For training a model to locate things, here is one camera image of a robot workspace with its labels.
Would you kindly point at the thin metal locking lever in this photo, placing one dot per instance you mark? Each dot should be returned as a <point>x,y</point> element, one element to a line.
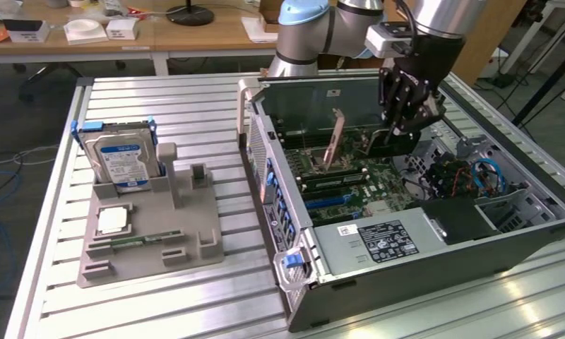
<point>305,141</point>

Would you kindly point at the green RAM stick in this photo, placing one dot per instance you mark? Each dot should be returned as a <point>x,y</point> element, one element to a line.
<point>133,242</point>

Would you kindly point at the white box black lid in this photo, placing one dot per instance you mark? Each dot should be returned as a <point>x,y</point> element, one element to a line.
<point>29,35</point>

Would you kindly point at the gray parts rack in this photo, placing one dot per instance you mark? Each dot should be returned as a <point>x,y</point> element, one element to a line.
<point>137,261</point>

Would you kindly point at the wooden cabinet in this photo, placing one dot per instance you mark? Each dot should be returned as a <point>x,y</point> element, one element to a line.
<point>490,53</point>

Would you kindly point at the blue expansion slot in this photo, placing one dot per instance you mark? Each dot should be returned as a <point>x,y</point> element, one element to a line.
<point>327,202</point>

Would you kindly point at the silver chipset heatsink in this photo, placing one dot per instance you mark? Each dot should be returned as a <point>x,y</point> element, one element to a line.
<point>378,208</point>

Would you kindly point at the black expansion slot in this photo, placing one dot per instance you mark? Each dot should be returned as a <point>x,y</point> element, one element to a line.
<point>330,194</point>

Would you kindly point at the black tripod leg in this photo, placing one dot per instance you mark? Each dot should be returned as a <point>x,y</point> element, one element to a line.
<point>551,70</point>

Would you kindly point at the black open PC case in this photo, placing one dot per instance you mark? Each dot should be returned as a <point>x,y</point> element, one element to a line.
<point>406,282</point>

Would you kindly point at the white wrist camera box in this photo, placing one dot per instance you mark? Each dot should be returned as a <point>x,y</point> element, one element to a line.
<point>382,40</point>

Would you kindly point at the orange card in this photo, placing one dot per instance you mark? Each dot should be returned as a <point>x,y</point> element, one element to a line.
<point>2,37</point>

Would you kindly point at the gray power supply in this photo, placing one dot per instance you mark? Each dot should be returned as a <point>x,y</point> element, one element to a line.
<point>339,254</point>

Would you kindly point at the blue case latch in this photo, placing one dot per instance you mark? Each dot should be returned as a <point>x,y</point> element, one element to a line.
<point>291,262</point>

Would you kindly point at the white round holder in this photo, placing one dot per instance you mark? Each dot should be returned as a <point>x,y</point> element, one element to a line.
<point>85,33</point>

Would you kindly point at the black lamp base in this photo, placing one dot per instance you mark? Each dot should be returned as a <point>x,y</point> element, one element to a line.
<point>191,17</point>

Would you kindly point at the metal disk bay cage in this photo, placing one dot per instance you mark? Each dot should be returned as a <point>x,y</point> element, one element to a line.
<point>441,144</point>

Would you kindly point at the black office chair base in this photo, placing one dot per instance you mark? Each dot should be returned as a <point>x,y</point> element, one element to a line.
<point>47,72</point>

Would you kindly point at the brown cardboard box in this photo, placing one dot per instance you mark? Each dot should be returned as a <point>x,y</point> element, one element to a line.
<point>269,10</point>

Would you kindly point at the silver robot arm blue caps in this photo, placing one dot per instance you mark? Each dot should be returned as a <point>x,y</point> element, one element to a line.
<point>302,35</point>

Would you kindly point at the silver CPU chip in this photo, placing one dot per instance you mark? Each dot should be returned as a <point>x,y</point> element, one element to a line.
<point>113,220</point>

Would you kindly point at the hard disk in blue caddy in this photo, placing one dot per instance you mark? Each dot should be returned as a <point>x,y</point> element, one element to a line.
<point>115,159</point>

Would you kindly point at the small white box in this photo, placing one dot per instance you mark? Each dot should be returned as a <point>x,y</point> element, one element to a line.
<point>123,31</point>

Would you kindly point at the white paper stack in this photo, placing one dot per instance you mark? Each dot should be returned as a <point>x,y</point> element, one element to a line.
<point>257,31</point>

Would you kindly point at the CPU socket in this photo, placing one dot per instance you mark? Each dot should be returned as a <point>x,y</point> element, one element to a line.
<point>317,159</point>

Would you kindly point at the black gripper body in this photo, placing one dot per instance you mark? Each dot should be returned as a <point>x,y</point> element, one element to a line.
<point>429,60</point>

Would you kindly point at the wooden desk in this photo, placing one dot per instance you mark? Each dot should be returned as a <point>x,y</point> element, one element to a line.
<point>53,49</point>

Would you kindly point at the white floor unit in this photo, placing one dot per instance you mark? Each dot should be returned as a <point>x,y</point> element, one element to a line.
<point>495,63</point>

